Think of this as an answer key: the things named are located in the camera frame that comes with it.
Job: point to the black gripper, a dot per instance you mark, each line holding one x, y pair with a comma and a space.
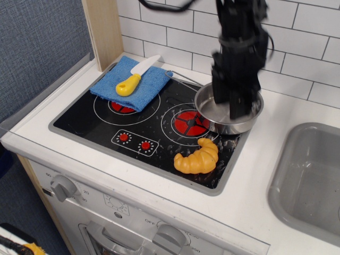
244, 48

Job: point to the stainless steel pot with handle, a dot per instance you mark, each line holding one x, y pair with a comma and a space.
216, 117

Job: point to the black toy stove top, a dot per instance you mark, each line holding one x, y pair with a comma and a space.
150, 139

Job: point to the plastic toy croissant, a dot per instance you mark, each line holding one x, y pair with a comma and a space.
202, 161

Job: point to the blue folded cloth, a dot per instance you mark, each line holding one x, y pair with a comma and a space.
151, 83

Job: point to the grey sink basin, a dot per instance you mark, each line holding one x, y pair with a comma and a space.
304, 192

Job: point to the grey right oven knob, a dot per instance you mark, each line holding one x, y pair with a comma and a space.
170, 239

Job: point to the grey left timer knob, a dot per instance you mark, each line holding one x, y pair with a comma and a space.
62, 187

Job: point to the yellow object bottom left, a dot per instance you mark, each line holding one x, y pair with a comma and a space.
32, 248

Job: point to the yellow handled toy knife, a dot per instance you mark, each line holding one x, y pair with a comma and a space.
128, 86

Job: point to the wooden side post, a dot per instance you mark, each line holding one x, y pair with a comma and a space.
105, 31

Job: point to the silver oven door handle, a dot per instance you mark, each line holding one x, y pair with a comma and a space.
112, 239

